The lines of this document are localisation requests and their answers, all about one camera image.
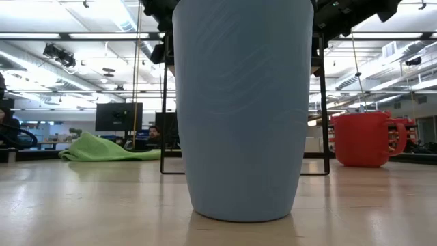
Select red mug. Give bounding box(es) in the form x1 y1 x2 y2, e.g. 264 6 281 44
329 111 408 168

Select blue plastic cup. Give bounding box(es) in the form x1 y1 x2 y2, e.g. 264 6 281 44
172 0 314 223

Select black overhead frame beam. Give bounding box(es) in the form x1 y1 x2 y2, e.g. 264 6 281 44
0 31 437 42

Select person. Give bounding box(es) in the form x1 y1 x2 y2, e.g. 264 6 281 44
0 106 20 146
147 125 163 145

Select rack with red bins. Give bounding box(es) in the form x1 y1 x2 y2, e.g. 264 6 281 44
385 111 419 154

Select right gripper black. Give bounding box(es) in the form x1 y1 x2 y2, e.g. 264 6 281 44
312 0 378 49

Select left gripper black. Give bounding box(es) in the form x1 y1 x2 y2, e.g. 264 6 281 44
141 0 178 65

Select green cloth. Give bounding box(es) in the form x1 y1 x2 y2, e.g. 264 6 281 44
57 131 162 162

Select black partition panel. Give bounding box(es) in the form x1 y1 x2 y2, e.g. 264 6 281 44
155 111 178 150

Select black ceiling spotlight fixture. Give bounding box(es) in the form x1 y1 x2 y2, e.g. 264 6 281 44
42 43 76 68

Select thick black cable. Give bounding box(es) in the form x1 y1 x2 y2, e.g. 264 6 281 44
0 122 39 150

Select cardboard box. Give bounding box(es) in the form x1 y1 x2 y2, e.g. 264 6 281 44
304 136 322 154

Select black computer monitor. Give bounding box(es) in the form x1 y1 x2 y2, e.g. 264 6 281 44
95 102 143 133

